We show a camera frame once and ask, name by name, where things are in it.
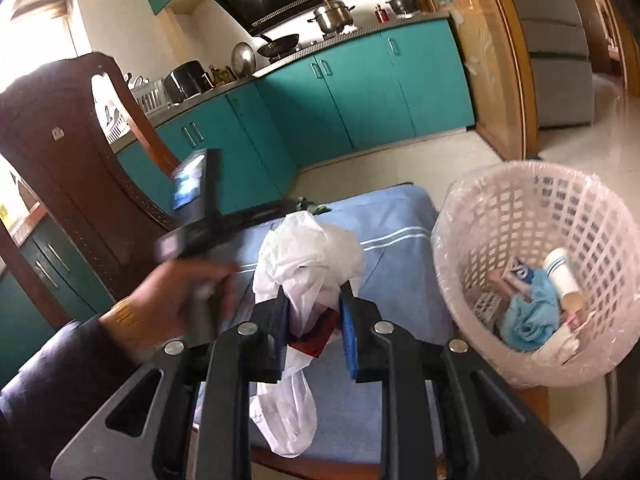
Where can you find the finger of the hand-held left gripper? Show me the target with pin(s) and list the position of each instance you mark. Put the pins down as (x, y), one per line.
(250, 216)

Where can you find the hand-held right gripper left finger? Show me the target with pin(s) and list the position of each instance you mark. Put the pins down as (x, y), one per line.
(272, 340)

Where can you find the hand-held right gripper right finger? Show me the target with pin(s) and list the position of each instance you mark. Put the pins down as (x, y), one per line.
(350, 335)

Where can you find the dark red packet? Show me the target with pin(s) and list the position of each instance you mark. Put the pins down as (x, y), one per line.
(312, 342)

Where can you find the white plastic bag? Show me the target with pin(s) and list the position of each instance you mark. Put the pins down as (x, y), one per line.
(300, 255)

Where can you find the pink wrapper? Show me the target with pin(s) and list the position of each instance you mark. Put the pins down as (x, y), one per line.
(502, 285)

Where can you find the white plastic basket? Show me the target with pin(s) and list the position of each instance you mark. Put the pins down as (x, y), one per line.
(480, 240)

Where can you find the light blue cloth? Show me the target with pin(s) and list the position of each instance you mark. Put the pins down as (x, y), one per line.
(530, 315)

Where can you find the clear blue printed wrapper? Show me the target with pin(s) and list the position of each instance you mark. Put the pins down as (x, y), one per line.
(524, 271)

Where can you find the white tissue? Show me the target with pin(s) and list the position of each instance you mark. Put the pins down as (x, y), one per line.
(555, 347)

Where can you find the white paper cup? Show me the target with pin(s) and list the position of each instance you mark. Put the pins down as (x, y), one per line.
(562, 275)

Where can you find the person's left forearm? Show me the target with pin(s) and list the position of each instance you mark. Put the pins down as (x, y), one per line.
(60, 375)

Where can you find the person's left hand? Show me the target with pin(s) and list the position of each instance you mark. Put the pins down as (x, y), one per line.
(170, 300)

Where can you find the green leafy sprig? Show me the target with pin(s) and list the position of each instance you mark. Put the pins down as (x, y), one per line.
(312, 206)

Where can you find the white dish rack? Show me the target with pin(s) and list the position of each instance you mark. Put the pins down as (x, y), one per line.
(145, 100)

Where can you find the black air fryer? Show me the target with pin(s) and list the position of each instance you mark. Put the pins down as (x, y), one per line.
(184, 82)

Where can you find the dark wooden chair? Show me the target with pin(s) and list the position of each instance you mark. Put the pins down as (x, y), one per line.
(75, 185)

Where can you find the steel wok lid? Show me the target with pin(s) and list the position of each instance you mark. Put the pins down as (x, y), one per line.
(244, 59)

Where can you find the black wok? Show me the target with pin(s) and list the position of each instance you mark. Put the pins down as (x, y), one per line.
(280, 45)

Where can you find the teal kitchen base cabinets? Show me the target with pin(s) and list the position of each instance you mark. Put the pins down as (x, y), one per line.
(370, 90)

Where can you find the steel cooking pot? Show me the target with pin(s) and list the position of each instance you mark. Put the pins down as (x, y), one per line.
(332, 17)

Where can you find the kitchen window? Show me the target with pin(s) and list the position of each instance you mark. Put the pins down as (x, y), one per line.
(45, 30)

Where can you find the red bottle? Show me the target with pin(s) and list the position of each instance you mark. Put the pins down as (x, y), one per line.
(381, 14)

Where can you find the black lidded pot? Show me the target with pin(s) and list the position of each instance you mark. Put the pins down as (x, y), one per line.
(402, 4)

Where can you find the wooden framed glass partition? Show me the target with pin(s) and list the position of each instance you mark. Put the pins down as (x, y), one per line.
(490, 60)

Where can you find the grey refrigerator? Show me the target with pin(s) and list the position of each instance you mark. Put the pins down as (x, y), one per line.
(550, 50)

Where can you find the wooden door frame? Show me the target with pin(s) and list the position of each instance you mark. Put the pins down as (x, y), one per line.
(580, 5)

